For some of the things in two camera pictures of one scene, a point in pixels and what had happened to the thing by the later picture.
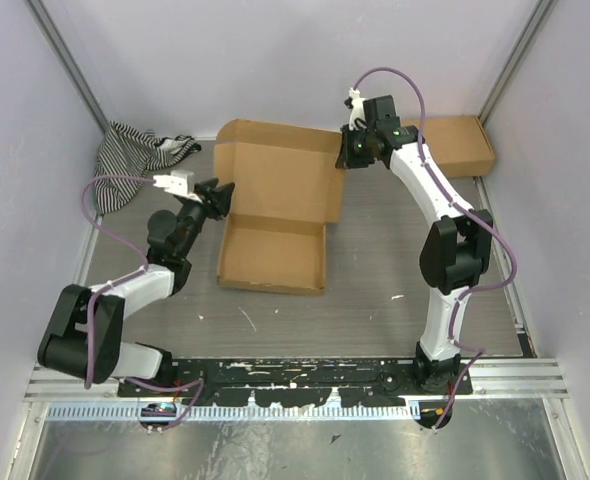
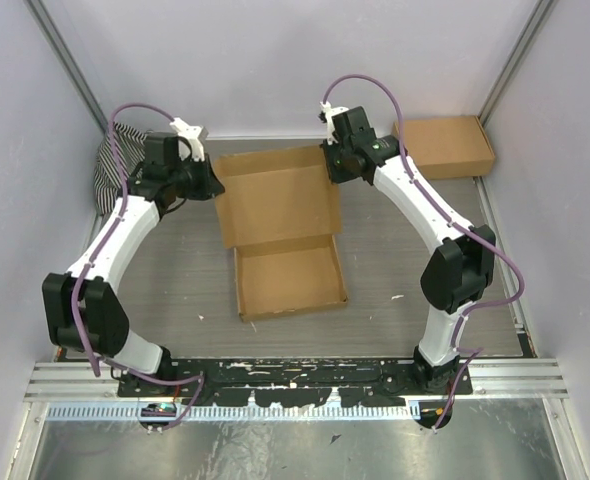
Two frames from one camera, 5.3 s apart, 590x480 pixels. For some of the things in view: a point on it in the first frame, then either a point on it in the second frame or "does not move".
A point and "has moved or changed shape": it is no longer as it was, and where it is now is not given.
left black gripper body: [194, 214] -> [193, 179]
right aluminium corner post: [534, 24] does not move
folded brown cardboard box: [458, 144] does not move
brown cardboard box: [287, 188] has moved or changed shape
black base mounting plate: [289, 383] does not move
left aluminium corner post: [48, 27] does not move
